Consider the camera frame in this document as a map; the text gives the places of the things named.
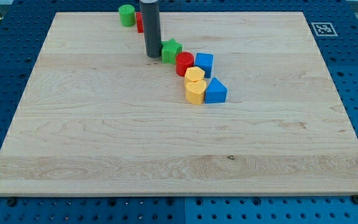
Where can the green star block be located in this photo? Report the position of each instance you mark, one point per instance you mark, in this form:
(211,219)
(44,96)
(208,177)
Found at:
(170,49)

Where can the red star block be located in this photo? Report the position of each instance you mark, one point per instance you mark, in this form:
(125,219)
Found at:
(139,23)

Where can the yellow heart block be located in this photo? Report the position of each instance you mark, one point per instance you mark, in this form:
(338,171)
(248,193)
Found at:
(195,92)

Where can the yellow pentagon block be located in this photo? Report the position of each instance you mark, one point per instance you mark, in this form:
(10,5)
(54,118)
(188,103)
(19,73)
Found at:
(193,74)

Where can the blue triangle block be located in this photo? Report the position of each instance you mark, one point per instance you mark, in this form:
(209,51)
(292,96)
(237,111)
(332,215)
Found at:
(216,92)

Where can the red cylinder block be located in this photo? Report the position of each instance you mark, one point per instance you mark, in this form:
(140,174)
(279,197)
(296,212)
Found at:
(184,60)

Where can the blue cube block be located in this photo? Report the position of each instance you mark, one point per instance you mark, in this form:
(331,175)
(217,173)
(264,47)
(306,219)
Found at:
(205,62)

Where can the wooden board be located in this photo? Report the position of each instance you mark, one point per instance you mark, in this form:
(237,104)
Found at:
(99,118)

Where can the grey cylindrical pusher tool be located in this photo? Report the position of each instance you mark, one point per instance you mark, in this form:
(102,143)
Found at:
(151,24)

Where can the green cylinder block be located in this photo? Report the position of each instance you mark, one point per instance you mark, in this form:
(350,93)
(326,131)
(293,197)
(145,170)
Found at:
(127,15)

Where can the white fiducial marker tag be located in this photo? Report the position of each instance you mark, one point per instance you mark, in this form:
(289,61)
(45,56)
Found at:
(324,29)

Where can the black screw bottom left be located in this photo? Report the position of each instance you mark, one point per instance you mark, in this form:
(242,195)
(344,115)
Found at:
(11,202)

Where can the black screw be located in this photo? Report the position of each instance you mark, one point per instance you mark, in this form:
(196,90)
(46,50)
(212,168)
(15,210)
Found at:
(11,202)
(354,199)

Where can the black screw bottom right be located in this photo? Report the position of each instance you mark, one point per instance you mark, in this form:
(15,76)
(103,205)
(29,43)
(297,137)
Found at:
(354,199)

